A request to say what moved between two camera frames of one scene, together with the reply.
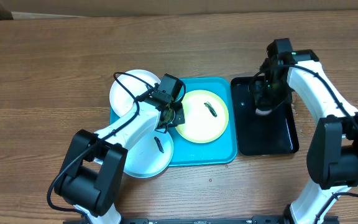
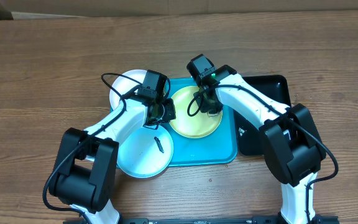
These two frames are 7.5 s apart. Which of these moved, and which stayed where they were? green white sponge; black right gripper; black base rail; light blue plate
Moved: black right gripper; green white sponge
Stayed: light blue plate; black base rail
